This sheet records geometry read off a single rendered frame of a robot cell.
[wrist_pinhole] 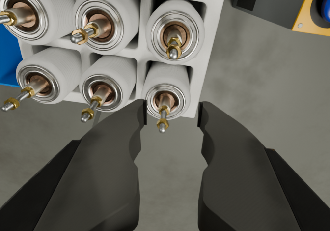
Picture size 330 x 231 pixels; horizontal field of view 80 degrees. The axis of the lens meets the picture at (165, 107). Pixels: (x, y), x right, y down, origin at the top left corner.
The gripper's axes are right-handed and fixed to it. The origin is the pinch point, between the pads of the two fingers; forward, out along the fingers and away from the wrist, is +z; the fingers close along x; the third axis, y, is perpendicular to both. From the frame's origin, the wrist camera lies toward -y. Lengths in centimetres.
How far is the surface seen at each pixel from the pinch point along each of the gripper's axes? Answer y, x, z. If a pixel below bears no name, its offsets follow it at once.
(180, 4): -3.7, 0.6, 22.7
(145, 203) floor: 85, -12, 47
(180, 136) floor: 42, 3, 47
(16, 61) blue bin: 13, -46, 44
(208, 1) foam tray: -3.7, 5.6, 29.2
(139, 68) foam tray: 9.0, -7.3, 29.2
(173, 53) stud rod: 0.6, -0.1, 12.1
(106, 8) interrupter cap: -3.0, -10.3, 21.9
